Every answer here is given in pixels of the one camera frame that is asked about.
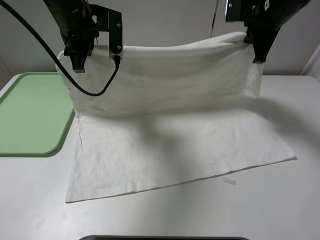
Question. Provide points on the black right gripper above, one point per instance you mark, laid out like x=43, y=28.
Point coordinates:
x=263, y=19

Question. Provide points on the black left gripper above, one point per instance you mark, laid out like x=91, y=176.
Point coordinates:
x=78, y=32

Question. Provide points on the white short sleeve shirt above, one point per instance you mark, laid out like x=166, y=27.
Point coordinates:
x=173, y=115

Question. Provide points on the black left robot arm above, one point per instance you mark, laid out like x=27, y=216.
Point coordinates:
x=77, y=29

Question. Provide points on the green plastic tray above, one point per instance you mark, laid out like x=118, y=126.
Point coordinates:
x=36, y=113

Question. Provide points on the clear tape marker near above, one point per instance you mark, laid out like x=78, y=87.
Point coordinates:
x=229, y=181

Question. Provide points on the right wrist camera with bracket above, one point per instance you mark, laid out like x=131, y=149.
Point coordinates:
x=238, y=10

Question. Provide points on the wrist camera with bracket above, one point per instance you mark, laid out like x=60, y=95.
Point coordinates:
x=238, y=10
x=109, y=20

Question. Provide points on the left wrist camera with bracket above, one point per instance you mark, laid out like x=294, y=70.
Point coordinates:
x=109, y=20

